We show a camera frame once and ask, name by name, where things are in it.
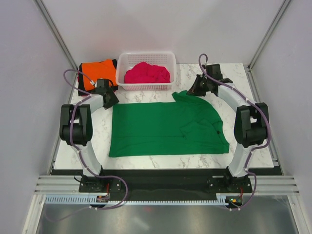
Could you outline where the magenta t shirt in basket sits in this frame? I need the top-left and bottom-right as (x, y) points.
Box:
(124, 62), (170, 84)

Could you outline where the green t shirt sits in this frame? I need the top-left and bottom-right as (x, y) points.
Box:
(109, 91), (230, 158)

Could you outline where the white plastic basket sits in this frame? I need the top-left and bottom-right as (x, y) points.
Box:
(116, 51), (176, 91)

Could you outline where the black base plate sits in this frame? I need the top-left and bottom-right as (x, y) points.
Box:
(79, 169), (252, 201)

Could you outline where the orange folded t shirt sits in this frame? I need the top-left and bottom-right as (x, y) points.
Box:
(81, 59), (117, 91)

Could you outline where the aluminium frame post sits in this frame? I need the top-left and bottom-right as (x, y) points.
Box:
(247, 0), (293, 71)
(34, 0), (78, 68)

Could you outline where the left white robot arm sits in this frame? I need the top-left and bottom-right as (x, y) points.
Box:
(59, 79), (119, 192)

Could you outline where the aluminium front rail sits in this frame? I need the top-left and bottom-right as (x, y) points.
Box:
(34, 175), (299, 195)

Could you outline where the right aluminium frame post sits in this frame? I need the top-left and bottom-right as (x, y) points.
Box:
(247, 0), (293, 71)

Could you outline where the left aluminium frame post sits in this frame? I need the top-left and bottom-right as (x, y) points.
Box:
(34, 0), (78, 68)

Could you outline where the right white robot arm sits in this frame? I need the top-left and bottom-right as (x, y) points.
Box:
(188, 64), (272, 192)

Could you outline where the white slotted cable duct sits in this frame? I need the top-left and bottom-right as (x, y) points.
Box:
(44, 195), (236, 206)

